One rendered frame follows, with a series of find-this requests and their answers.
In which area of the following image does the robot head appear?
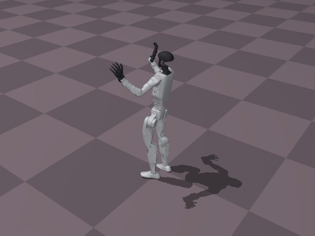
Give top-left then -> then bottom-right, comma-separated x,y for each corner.
158,51 -> 174,75

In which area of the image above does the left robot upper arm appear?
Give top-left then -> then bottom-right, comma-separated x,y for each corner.
135,75 -> 162,97

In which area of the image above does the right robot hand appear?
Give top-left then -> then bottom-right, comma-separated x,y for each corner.
150,42 -> 158,62

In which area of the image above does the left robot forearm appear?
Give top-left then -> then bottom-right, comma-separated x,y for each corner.
121,77 -> 142,96

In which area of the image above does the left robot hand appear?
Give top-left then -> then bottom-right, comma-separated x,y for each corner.
110,62 -> 124,82

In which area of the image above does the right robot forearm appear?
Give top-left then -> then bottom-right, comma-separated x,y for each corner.
148,57 -> 161,74

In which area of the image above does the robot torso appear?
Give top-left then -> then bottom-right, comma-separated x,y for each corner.
151,69 -> 174,120

